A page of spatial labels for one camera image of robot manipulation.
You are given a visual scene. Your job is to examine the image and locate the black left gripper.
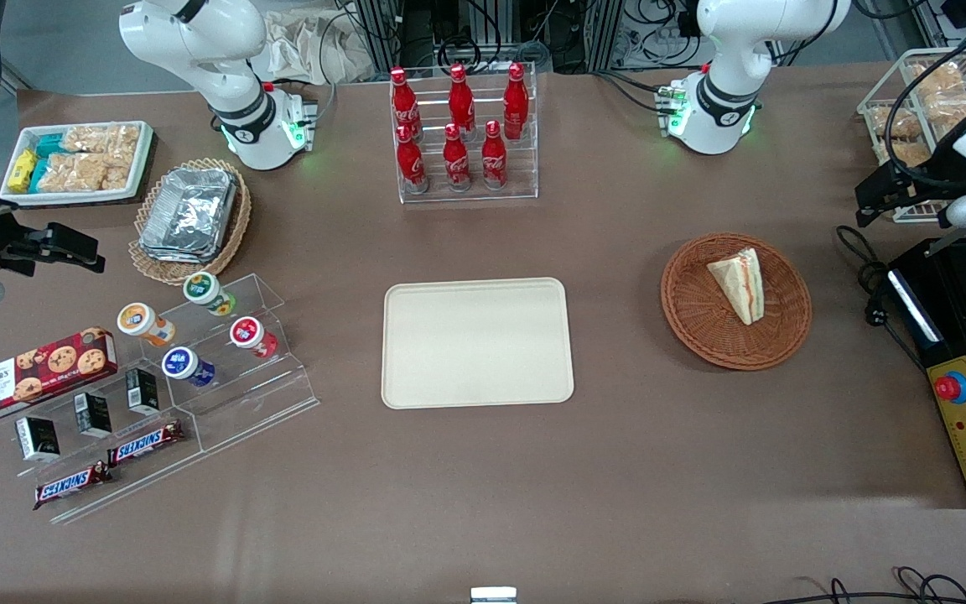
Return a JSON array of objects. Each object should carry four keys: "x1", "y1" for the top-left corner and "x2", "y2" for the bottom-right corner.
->
[{"x1": 855, "y1": 155, "x2": 966, "y2": 228}]

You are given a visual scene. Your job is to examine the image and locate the triangle sandwich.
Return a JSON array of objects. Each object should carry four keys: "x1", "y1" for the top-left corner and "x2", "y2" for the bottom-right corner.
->
[{"x1": 706, "y1": 247, "x2": 766, "y2": 326}]

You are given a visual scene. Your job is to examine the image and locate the white rectangular snack tray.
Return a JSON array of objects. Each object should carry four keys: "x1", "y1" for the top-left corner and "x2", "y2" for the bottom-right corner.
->
[{"x1": 0, "y1": 121, "x2": 155, "y2": 207}]

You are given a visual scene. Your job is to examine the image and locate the light oval wicker basket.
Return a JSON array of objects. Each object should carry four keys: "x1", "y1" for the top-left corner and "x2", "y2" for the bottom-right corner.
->
[{"x1": 128, "y1": 158, "x2": 252, "y2": 287}]

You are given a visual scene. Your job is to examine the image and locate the brown round wicker basket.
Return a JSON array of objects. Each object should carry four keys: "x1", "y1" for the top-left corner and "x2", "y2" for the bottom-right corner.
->
[{"x1": 661, "y1": 233, "x2": 813, "y2": 372}]

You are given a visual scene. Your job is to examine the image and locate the beige plastic tray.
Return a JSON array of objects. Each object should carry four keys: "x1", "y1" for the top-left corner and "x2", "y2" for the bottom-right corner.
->
[{"x1": 381, "y1": 278, "x2": 575, "y2": 410}]

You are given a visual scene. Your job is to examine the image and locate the wrapped bread bun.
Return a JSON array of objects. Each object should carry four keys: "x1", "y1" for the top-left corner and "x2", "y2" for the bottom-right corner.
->
[
  {"x1": 889, "y1": 138, "x2": 935, "y2": 168},
  {"x1": 906, "y1": 61, "x2": 966, "y2": 99},
  {"x1": 867, "y1": 106, "x2": 924, "y2": 141},
  {"x1": 923, "y1": 91, "x2": 966, "y2": 128}
]

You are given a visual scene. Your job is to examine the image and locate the yellow snack packet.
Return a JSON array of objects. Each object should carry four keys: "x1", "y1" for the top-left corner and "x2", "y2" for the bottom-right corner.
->
[{"x1": 8, "y1": 148, "x2": 39, "y2": 194}]

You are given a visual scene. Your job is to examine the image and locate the rice cracker pack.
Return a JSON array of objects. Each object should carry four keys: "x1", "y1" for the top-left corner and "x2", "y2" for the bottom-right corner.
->
[
  {"x1": 62, "y1": 123, "x2": 143, "y2": 162},
  {"x1": 37, "y1": 153, "x2": 137, "y2": 194}
]

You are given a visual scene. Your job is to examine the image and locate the orange lid yogurt cup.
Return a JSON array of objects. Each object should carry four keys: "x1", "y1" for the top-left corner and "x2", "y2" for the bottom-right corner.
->
[{"x1": 117, "y1": 302, "x2": 176, "y2": 347}]

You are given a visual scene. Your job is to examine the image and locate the red Walkers cookie box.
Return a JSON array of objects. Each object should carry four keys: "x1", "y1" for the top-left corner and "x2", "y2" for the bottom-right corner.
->
[{"x1": 0, "y1": 326, "x2": 119, "y2": 427}]

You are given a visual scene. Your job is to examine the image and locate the silver foil pack stack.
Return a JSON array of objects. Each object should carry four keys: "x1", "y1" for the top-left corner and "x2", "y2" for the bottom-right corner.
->
[{"x1": 139, "y1": 167, "x2": 238, "y2": 263}]

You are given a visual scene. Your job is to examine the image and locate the green lid yogurt cup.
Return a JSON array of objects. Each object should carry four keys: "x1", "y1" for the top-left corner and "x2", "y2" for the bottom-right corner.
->
[{"x1": 183, "y1": 272, "x2": 237, "y2": 318}]

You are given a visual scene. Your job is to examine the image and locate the black machine with yellow panel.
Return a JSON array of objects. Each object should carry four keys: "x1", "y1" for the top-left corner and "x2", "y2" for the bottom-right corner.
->
[{"x1": 885, "y1": 238, "x2": 966, "y2": 510}]

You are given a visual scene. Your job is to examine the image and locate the small black carton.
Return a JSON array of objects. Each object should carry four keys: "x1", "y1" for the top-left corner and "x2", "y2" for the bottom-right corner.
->
[
  {"x1": 14, "y1": 416, "x2": 61, "y2": 463},
  {"x1": 126, "y1": 367, "x2": 162, "y2": 416},
  {"x1": 73, "y1": 391, "x2": 113, "y2": 439}
]

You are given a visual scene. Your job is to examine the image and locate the blue lid yogurt cup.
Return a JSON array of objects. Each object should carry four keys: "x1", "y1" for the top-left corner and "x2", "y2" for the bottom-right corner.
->
[{"x1": 161, "y1": 346, "x2": 216, "y2": 388}]

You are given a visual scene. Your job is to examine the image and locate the Snickers chocolate bar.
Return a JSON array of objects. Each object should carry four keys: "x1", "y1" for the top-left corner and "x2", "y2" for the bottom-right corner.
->
[
  {"x1": 33, "y1": 461, "x2": 113, "y2": 511},
  {"x1": 107, "y1": 419, "x2": 186, "y2": 468}
]

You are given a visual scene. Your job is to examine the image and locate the red lid yogurt cup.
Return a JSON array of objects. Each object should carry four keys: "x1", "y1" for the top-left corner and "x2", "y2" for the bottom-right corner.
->
[{"x1": 229, "y1": 315, "x2": 279, "y2": 360}]

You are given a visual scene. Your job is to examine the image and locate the clear acrylic stepped stand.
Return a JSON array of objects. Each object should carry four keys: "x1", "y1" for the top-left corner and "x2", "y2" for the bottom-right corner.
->
[{"x1": 13, "y1": 273, "x2": 321, "y2": 526}]

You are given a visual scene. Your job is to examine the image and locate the crumpled beige bag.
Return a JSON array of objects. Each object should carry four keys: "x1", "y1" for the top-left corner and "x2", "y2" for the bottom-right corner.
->
[{"x1": 252, "y1": 7, "x2": 377, "y2": 86}]

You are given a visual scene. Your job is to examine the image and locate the red cola bottle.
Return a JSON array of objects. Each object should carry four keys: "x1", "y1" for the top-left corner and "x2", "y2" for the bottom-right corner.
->
[
  {"x1": 442, "y1": 123, "x2": 472, "y2": 192},
  {"x1": 390, "y1": 67, "x2": 423, "y2": 140},
  {"x1": 480, "y1": 120, "x2": 509, "y2": 190},
  {"x1": 448, "y1": 64, "x2": 477, "y2": 135},
  {"x1": 502, "y1": 63, "x2": 530, "y2": 140},
  {"x1": 396, "y1": 124, "x2": 429, "y2": 195}
]

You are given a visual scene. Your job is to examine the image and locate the clear acrylic bottle rack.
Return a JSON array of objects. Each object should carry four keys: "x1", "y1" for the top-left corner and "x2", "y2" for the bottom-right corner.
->
[{"x1": 390, "y1": 62, "x2": 539, "y2": 205}]

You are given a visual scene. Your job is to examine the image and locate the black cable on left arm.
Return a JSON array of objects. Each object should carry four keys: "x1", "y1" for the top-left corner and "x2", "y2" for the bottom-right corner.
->
[{"x1": 884, "y1": 7, "x2": 966, "y2": 190}]

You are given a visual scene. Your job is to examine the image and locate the black power cable with plug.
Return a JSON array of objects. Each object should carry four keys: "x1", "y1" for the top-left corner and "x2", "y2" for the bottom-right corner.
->
[{"x1": 834, "y1": 224, "x2": 930, "y2": 372}]

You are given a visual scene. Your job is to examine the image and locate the white wire basket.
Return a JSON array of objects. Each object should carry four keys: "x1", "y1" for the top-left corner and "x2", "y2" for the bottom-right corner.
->
[{"x1": 856, "y1": 45, "x2": 966, "y2": 224}]

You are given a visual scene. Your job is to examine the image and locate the black cable at left arm base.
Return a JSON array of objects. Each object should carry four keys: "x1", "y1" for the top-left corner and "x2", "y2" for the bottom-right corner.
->
[{"x1": 588, "y1": 69, "x2": 670, "y2": 115}]

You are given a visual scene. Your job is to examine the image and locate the grey cable at right arm base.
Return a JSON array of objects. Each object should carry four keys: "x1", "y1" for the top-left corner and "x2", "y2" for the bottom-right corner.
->
[{"x1": 303, "y1": 8, "x2": 358, "y2": 128}]

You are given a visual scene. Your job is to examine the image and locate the black cables at table edge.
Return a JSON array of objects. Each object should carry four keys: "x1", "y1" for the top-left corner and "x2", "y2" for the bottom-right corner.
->
[{"x1": 764, "y1": 566, "x2": 966, "y2": 604}]

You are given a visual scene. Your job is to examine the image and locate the aluminium frame rack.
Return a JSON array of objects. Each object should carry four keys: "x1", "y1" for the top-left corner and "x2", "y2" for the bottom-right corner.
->
[{"x1": 347, "y1": 0, "x2": 702, "y2": 75}]

